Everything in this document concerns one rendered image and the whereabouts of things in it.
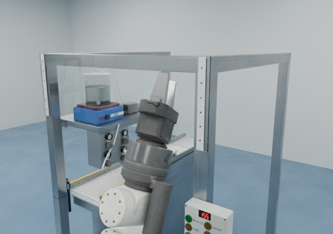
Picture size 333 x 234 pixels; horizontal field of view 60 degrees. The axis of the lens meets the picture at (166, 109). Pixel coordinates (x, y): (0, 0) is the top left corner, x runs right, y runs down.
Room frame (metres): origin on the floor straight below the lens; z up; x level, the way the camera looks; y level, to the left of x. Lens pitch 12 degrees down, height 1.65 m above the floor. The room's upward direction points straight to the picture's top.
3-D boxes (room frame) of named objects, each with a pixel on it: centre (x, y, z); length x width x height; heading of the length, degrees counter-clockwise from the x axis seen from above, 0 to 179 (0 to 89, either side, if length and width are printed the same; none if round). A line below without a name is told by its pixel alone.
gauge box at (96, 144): (1.54, 0.32, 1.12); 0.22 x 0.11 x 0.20; 144
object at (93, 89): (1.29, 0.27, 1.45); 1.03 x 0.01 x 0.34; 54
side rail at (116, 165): (2.16, 0.20, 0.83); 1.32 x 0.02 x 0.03; 144
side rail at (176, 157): (2.00, -0.02, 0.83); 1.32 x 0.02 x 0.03; 144
